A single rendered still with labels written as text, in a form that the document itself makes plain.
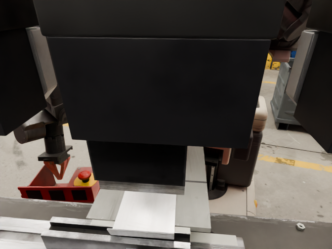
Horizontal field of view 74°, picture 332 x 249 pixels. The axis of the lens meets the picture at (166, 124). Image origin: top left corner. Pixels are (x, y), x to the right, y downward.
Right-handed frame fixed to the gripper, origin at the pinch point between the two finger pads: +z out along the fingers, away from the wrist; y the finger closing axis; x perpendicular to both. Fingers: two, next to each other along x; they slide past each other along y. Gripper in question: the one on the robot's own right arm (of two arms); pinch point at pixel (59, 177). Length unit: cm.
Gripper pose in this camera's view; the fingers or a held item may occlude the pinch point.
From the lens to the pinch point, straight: 81.2
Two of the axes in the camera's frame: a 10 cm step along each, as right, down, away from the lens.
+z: 0.1, 9.7, 2.4
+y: 0.0, 2.4, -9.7
